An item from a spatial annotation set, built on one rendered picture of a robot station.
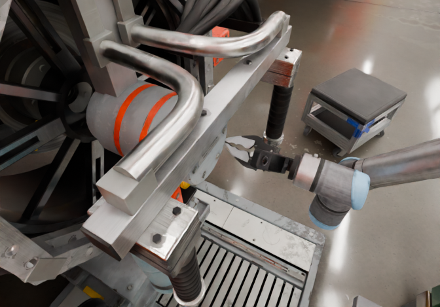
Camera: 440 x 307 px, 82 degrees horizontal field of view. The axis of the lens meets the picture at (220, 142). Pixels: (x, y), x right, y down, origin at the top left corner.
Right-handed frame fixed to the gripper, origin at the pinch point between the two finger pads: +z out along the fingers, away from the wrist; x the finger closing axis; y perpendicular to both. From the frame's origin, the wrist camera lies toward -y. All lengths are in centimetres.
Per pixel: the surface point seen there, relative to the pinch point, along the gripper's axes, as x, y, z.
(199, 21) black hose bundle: 17.5, -34.3, -1.1
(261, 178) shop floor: -17, 73, -2
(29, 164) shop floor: -54, 34, 120
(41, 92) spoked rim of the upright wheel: -0.1, -40.8, 17.3
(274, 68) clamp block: 16.0, -25.3, -12.0
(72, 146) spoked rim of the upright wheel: -8.7, -32.5, 17.5
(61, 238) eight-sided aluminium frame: -23.6, -34.6, 11.4
